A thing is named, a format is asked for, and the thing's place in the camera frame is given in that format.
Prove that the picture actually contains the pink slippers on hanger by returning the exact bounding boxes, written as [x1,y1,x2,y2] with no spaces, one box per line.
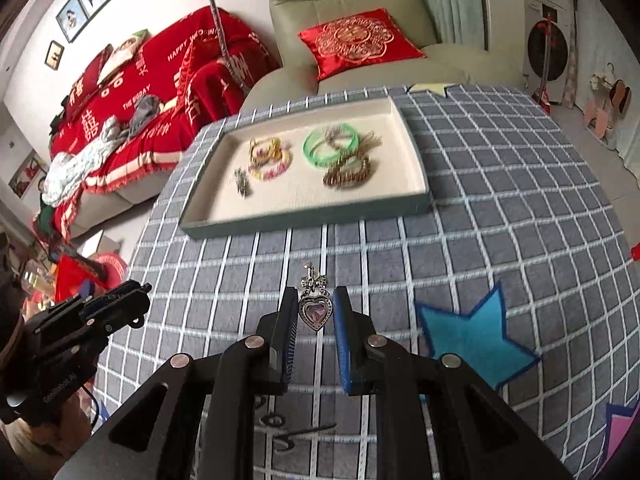
[584,62,631,150]

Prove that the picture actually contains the grey checked tablecloth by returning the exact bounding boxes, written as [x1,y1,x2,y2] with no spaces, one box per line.
[96,87,639,479]

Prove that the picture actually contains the braided camera pole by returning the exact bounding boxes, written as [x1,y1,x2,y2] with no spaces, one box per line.
[208,0,250,96]

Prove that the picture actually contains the brown spiral hair tie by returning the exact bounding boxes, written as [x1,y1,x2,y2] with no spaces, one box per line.
[322,154,376,190]

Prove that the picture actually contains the silver heart pendant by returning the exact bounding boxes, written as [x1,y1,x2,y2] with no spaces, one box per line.
[298,262,333,333]

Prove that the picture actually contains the washing machine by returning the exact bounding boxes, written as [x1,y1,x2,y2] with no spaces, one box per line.
[523,0,574,104]

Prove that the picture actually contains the yellow hair tie with bead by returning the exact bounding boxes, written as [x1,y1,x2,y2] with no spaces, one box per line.
[247,135,284,168]

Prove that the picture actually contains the red blanket on sofa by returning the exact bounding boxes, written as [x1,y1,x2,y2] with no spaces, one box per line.
[46,5,281,196]

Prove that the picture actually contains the green leather armchair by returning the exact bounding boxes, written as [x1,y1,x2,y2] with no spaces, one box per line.
[242,0,525,112]

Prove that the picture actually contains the framed picture small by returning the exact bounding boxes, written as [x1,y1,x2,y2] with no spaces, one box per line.
[44,40,64,70]

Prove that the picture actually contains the pink yellow beaded bracelet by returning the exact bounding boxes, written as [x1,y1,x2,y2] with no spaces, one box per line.
[246,142,294,181]

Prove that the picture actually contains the red plastic stool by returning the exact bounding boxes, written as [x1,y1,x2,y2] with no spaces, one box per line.
[630,244,640,261]

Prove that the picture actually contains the red embroidered cushion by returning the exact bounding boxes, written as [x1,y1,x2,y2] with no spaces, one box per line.
[297,8,425,81]

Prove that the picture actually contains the green tray with beige lining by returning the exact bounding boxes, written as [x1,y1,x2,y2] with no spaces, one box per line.
[180,98,431,240]

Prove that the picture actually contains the grey clothes pile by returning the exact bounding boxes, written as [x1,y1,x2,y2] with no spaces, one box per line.
[41,94,162,207]

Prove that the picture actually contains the white curtain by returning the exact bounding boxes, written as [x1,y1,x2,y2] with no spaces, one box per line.
[576,0,639,176]

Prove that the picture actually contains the black metal hair pin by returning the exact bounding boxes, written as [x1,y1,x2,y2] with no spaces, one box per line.
[273,424,336,454]

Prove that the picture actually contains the framed picture large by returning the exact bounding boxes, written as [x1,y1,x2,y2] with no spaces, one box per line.
[56,0,112,44]

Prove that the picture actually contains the green translucent bangle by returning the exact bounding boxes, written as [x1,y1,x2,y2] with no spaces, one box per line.
[302,122,360,168]

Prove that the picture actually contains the silver rhinestone hair clip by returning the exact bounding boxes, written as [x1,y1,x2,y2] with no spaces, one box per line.
[233,168,252,198]

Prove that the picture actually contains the black claw hair clip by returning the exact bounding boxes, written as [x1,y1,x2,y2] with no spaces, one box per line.
[254,396,286,429]

